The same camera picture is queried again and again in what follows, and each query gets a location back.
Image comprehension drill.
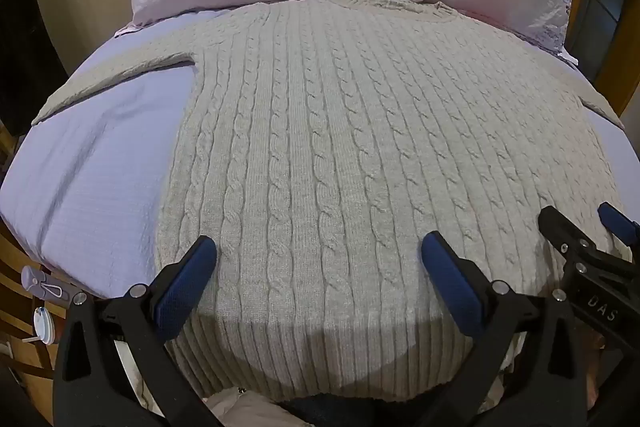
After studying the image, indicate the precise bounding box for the beige cable knit sweater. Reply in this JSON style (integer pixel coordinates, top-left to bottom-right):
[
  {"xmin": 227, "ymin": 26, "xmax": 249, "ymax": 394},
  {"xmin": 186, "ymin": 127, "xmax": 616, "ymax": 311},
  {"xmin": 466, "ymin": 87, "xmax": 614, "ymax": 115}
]
[{"xmin": 31, "ymin": 0, "xmax": 632, "ymax": 408}]

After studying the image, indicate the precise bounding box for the lavender bed sheet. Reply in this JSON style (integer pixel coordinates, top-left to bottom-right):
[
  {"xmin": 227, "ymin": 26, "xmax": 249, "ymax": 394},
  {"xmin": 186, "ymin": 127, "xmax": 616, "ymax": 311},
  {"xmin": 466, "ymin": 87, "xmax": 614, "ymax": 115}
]
[{"xmin": 0, "ymin": 9, "xmax": 640, "ymax": 300}]

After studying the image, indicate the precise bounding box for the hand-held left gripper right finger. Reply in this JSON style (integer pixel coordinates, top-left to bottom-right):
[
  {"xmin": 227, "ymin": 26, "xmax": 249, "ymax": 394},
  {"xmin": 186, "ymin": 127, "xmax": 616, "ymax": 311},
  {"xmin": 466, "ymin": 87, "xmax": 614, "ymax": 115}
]
[{"xmin": 420, "ymin": 231, "xmax": 592, "ymax": 427}]

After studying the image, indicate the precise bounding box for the yellow wooden door frame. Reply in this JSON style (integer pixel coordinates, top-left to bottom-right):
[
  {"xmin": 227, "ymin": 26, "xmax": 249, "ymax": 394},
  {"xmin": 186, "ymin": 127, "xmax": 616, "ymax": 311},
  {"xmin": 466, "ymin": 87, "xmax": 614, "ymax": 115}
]
[{"xmin": 575, "ymin": 0, "xmax": 640, "ymax": 118}]

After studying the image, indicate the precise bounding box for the dark cloth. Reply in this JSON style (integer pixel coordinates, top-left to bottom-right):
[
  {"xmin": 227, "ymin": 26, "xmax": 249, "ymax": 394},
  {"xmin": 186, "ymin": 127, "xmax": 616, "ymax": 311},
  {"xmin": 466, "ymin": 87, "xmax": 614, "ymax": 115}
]
[{"xmin": 280, "ymin": 394, "xmax": 396, "ymax": 427}]

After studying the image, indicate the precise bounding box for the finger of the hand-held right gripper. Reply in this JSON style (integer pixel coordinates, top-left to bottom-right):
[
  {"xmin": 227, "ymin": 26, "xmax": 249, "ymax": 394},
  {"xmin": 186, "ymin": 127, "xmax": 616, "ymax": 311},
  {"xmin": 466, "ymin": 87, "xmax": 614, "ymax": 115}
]
[
  {"xmin": 538, "ymin": 206, "xmax": 601, "ymax": 264},
  {"xmin": 598, "ymin": 202, "xmax": 640, "ymax": 255}
]

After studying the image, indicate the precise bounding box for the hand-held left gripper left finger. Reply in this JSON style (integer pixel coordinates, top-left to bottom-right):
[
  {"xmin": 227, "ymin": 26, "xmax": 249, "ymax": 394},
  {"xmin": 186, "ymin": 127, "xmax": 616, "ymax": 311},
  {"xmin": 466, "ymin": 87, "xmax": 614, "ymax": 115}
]
[{"xmin": 52, "ymin": 234, "xmax": 221, "ymax": 427}]

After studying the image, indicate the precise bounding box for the wooden chair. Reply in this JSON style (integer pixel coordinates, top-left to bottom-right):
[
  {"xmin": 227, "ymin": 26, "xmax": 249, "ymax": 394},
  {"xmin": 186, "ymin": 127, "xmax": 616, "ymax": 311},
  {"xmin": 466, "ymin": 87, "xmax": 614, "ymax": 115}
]
[{"xmin": 0, "ymin": 122, "xmax": 68, "ymax": 380}]

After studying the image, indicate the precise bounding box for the white round lid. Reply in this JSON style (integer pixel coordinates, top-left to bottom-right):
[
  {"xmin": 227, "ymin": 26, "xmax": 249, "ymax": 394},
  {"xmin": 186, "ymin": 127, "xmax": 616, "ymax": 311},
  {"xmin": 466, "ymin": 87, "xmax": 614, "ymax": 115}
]
[{"xmin": 22, "ymin": 307, "xmax": 57, "ymax": 345}]

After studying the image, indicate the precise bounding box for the white cloth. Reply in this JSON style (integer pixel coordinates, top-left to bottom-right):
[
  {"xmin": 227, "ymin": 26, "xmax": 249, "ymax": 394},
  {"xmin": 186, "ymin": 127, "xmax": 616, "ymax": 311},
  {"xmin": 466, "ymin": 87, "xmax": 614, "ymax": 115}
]
[{"xmin": 202, "ymin": 387, "xmax": 288, "ymax": 427}]

